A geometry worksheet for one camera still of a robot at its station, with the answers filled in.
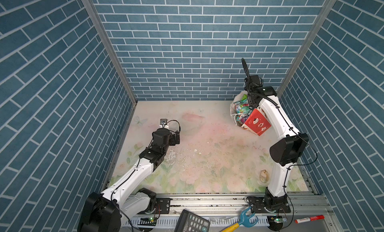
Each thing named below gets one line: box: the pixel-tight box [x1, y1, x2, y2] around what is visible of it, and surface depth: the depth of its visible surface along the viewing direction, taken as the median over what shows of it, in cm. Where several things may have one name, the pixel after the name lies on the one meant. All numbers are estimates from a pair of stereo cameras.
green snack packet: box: [233, 94, 252, 124], surface depth 93 cm
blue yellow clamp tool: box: [220, 205, 259, 232], surface depth 70 cm
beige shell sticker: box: [259, 169, 269, 183], surface depth 85 cm
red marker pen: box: [294, 215, 325, 224], surface depth 71 cm
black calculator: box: [174, 209, 211, 232], surface depth 69 cm
